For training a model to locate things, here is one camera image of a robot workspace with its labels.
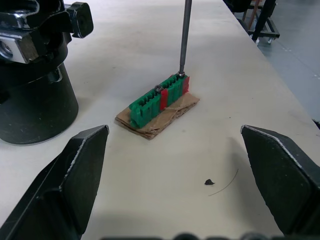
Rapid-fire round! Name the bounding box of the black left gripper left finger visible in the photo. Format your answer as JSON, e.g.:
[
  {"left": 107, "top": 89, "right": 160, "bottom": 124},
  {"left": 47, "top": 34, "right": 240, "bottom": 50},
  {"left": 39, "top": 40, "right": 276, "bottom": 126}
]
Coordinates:
[{"left": 0, "top": 124, "right": 110, "bottom": 240}]

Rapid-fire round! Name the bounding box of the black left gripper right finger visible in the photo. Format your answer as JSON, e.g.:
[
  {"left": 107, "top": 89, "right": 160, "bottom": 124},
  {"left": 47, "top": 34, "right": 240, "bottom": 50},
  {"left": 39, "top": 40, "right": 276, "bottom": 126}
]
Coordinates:
[{"left": 240, "top": 124, "right": 320, "bottom": 236}]

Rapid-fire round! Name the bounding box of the silver electric screwdriver bit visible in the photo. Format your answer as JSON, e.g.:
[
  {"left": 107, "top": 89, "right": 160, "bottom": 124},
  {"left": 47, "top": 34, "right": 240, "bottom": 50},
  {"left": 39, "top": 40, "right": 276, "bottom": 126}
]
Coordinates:
[{"left": 178, "top": 0, "right": 193, "bottom": 75}]

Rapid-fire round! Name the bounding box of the black gripper body workpiece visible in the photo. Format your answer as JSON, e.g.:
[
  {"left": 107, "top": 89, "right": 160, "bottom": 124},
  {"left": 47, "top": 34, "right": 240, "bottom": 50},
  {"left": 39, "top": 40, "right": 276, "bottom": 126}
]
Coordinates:
[{"left": 0, "top": 0, "right": 95, "bottom": 145}]

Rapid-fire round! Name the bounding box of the green plastic screw holder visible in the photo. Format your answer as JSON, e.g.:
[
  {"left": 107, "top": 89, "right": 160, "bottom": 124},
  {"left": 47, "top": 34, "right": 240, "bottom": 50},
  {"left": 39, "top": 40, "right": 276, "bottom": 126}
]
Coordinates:
[{"left": 128, "top": 73, "right": 191, "bottom": 130}]

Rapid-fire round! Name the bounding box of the brown cardboard pad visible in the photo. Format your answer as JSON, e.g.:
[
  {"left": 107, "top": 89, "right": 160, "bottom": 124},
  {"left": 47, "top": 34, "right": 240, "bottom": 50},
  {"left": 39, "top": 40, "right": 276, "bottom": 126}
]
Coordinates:
[{"left": 114, "top": 92, "right": 201, "bottom": 141}]

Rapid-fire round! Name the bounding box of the black wheeled metal frame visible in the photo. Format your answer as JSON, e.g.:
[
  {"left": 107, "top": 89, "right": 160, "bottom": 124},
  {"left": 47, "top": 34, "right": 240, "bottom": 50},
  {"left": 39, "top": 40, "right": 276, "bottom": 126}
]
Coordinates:
[{"left": 222, "top": 0, "right": 281, "bottom": 45}]

